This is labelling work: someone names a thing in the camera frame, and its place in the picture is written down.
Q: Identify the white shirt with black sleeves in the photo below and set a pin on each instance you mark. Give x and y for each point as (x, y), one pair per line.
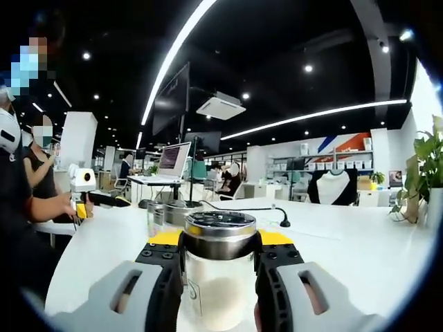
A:
(332, 188)

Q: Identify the person's right hand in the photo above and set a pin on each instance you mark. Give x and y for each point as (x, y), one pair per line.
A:
(257, 313)

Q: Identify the white standing desk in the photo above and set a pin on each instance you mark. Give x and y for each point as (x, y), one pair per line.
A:
(176, 192)

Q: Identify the small seasoning bottle white powder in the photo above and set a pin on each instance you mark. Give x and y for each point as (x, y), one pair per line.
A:
(154, 221)

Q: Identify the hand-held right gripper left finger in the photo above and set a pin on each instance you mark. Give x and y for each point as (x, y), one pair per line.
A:
(166, 297)

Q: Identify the leafy office plant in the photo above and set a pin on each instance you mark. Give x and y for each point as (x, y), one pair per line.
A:
(152, 169)

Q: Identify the silver open laptop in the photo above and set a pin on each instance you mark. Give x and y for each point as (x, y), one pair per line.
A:
(174, 159)

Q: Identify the large hanging black monitor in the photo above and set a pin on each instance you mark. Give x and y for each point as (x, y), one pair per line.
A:
(171, 100)

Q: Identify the white ceiling air conditioner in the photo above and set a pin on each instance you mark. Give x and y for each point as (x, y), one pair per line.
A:
(221, 105)

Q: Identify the large potted green plant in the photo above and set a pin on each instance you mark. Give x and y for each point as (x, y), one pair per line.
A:
(429, 155)

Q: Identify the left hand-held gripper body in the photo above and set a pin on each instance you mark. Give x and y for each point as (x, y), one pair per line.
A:
(78, 183)

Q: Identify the straight ceiling light strip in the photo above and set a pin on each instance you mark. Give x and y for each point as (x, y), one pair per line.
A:
(328, 111)

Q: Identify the small hanging black monitor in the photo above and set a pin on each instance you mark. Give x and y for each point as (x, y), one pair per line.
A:
(207, 141)

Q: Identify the shelf with white boxes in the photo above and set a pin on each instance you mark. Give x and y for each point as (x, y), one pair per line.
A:
(349, 165)

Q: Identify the small colourful screen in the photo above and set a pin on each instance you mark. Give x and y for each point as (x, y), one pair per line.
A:
(396, 178)

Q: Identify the white wearable device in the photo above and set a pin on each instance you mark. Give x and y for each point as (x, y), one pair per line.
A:
(10, 148)

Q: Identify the black pole stand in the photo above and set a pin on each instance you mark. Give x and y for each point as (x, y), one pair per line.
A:
(192, 173)

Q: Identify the person in black shirt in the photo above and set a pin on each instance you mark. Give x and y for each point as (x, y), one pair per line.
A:
(14, 214)

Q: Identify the brown cardboard board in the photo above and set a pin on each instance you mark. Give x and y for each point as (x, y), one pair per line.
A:
(412, 193)

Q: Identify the long curved ceiling light strip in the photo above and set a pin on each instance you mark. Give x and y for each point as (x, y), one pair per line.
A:
(166, 57)

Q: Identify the tall seasoning bottle white powder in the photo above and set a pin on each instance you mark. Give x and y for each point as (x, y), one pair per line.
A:
(216, 294)

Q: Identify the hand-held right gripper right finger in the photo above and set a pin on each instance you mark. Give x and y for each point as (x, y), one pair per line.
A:
(273, 297)

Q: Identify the person's left hand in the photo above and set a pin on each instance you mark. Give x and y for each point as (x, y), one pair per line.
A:
(65, 209)

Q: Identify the seasoning bottle brown granules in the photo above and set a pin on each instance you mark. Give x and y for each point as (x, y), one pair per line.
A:
(176, 214)

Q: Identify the small plant in yellow pot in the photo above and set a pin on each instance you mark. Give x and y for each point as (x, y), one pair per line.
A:
(378, 177)

